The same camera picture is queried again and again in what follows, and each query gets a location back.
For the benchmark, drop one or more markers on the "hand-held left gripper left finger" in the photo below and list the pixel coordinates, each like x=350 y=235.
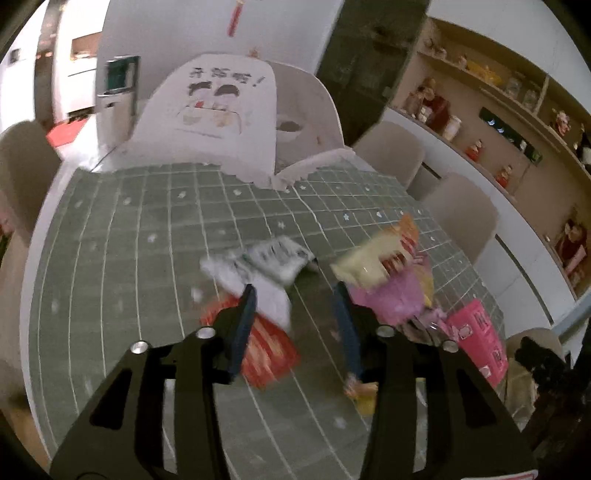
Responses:
x=247 y=314

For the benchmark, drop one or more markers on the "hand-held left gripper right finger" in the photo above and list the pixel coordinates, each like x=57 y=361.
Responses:
x=345 y=323

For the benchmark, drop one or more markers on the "white silver snack packet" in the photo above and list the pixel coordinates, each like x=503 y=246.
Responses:
x=268 y=300

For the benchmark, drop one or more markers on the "yellow snack packet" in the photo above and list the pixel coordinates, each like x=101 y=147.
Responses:
x=364 y=265

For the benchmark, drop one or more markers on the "white black printed wrapper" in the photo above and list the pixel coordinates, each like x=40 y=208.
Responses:
x=277 y=258

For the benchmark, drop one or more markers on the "pink plastic bin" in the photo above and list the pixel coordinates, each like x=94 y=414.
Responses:
x=480 y=337

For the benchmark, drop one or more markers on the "beige chair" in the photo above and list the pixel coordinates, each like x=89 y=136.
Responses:
x=461 y=212
x=392 y=152
x=519 y=397
x=23 y=166

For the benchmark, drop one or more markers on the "red printed can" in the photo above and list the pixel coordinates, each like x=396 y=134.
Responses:
x=270 y=350

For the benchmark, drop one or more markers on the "small yellow pink wrapper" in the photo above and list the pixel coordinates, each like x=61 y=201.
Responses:
x=362 y=401

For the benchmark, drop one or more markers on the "clear plastic wrapper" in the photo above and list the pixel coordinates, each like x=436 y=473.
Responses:
x=429 y=328

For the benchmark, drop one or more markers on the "orange red snack packet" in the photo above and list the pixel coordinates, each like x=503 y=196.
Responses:
x=406 y=240

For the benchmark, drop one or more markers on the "white sideboard cabinet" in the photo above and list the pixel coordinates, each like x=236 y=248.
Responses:
x=521 y=258

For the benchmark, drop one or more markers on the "green grid tablecloth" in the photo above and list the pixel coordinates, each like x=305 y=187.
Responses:
x=161 y=230

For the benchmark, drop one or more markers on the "seated red figurine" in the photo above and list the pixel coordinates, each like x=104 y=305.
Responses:
x=571 y=247

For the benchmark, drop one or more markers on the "white lace-edged cloth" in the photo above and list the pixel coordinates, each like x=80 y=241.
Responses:
x=318 y=166

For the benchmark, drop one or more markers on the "white cartoon printed cloth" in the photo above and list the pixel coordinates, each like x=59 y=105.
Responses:
x=217 y=134

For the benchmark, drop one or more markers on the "small red figurine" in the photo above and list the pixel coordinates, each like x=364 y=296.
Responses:
x=504 y=177
x=474 y=150

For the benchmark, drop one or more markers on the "white jar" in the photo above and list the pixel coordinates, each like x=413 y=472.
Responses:
x=453 y=127

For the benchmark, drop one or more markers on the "large red figurine jar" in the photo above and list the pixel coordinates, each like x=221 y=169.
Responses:
x=434 y=108

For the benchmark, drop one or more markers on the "black device with lights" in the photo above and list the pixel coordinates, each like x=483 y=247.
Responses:
x=510 y=134

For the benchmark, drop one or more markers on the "red floor mat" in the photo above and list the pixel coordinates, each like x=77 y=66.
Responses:
x=69 y=134

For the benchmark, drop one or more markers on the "dark glass door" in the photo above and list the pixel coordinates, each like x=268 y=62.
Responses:
x=369 y=60

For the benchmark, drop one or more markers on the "silver door lock panel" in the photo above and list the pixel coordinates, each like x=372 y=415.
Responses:
x=117 y=83

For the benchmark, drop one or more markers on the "glass jar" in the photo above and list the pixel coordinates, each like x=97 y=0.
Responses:
x=530 y=98

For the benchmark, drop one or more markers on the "yellow box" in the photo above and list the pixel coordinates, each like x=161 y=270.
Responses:
x=484 y=71

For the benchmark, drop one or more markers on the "red hanging ornament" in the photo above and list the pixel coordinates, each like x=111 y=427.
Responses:
x=235 y=18

